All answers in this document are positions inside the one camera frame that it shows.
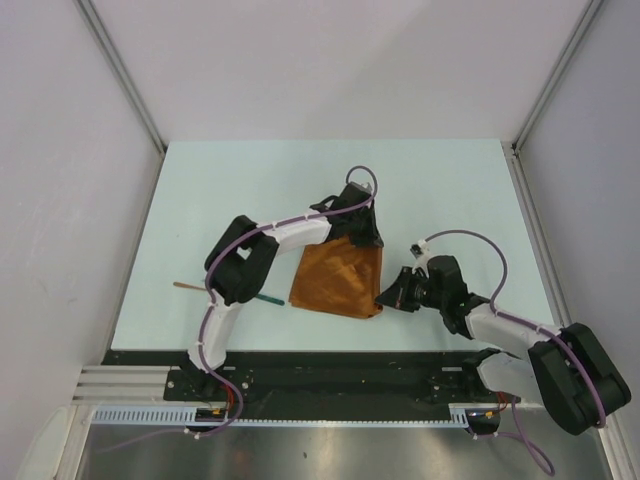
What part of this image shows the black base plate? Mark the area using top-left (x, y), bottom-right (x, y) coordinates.
top-left (102, 349), bottom-right (584, 436)

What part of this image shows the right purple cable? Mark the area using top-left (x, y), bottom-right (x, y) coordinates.
top-left (410, 228), bottom-right (609, 476)

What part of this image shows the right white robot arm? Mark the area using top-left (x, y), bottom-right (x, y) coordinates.
top-left (376, 255), bottom-right (632, 435)

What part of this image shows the orange cloth napkin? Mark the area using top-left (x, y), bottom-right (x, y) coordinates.
top-left (289, 236), bottom-right (383, 319)

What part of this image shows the left aluminium corner post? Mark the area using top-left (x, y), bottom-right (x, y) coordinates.
top-left (73, 0), bottom-right (168, 157)

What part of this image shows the white slotted cable duct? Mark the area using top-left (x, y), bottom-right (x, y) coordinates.
top-left (92, 405), bottom-right (469, 428)

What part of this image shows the aluminium front rail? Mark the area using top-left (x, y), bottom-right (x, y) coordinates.
top-left (72, 366), bottom-right (621, 407)

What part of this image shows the right aluminium corner post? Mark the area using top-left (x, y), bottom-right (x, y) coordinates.
top-left (510, 0), bottom-right (608, 153)

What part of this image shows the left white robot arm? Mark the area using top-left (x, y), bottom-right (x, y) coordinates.
top-left (185, 182), bottom-right (382, 400)

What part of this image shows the aluminium corner post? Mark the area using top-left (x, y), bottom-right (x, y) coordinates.
top-left (510, 0), bottom-right (608, 153)
top-left (73, 0), bottom-right (168, 157)

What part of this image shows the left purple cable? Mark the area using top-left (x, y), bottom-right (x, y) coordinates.
top-left (94, 165), bottom-right (377, 454)

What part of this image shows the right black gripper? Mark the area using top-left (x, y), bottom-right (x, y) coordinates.
top-left (374, 267), bottom-right (445, 313)

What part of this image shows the purple cable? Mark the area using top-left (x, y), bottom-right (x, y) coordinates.
top-left (94, 165), bottom-right (377, 454)
top-left (410, 228), bottom-right (609, 476)

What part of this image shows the right aluminium side rail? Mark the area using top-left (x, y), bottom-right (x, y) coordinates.
top-left (501, 142), bottom-right (573, 327)

